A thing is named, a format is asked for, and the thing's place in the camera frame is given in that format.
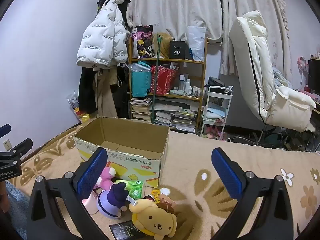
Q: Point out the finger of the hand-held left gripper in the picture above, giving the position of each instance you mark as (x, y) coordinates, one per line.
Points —
(21, 147)
(5, 130)

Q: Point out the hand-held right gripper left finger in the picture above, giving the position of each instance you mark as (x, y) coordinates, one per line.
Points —
(92, 172)

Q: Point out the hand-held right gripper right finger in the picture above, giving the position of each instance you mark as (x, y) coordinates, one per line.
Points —
(226, 176)

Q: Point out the purple witch hat plush doll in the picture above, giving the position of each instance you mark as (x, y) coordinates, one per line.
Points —
(110, 200)

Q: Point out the cardboard box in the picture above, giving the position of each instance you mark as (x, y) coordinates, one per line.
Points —
(140, 140)

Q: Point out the yellow dog plush toy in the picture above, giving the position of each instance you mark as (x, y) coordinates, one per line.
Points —
(155, 220)

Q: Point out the person's left forearm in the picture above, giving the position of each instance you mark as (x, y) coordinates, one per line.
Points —
(17, 205)

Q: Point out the light pink plush toy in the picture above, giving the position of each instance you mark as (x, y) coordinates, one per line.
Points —
(90, 203)

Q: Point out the green tissue packet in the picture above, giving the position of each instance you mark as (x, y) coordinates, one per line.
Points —
(135, 188)

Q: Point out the pink toys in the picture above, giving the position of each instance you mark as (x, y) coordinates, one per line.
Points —
(212, 132)

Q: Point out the light blue cloth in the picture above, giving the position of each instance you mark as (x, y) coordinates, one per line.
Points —
(213, 112)

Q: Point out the black packet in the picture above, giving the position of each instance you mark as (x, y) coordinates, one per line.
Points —
(122, 231)

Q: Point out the pile of plastic bags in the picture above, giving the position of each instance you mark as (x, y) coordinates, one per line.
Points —
(77, 107)

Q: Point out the pile of magazines and books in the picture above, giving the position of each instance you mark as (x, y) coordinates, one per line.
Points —
(175, 120)

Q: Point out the white trolley cart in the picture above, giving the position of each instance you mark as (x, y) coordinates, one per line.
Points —
(228, 100)

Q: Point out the beige coat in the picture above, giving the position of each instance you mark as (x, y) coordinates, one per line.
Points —
(105, 95)

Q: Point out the stack of old books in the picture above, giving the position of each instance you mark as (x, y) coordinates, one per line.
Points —
(141, 110)

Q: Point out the black coat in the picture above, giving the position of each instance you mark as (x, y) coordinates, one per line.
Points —
(86, 90)

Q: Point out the dark hanging garment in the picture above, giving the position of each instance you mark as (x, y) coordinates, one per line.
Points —
(122, 92)

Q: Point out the black bag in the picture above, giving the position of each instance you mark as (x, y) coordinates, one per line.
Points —
(215, 82)

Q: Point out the pale green pouch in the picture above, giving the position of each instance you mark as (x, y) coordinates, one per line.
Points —
(177, 92)

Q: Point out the teal paper bag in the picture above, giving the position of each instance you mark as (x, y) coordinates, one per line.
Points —
(141, 85)

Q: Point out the group of white cosmetic bottles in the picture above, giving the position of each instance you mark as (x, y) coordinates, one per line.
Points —
(187, 83)

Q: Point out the wooden shelf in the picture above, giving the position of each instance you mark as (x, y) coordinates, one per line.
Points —
(203, 75)

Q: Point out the green pole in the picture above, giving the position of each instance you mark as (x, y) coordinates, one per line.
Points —
(155, 87)

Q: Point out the blue blanket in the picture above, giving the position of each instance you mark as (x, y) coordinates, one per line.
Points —
(281, 78)

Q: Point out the clear plastic bag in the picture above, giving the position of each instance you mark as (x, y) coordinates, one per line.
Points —
(137, 68)

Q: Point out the white padded chair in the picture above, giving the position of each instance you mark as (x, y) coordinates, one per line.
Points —
(260, 67)

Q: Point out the red patterned bag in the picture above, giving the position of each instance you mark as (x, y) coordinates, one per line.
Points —
(165, 80)

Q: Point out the white puffer jacket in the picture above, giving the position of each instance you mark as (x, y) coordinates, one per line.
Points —
(100, 37)

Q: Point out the black monitor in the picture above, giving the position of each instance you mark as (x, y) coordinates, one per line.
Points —
(314, 76)

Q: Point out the black box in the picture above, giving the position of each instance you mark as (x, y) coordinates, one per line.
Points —
(178, 50)

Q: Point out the pink fan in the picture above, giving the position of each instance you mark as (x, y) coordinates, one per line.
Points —
(302, 63)

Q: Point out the white plastic bag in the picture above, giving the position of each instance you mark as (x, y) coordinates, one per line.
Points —
(196, 42)

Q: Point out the printed tote bag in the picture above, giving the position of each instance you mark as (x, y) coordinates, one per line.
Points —
(141, 42)

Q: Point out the blond wig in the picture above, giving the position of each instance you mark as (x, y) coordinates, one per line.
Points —
(163, 45)

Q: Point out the black hooded garment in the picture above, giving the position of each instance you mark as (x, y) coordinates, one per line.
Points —
(125, 10)

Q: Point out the flower patterned curtain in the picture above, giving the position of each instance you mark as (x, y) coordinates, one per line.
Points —
(175, 5)

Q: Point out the wall socket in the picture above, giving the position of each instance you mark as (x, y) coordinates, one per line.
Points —
(6, 145)

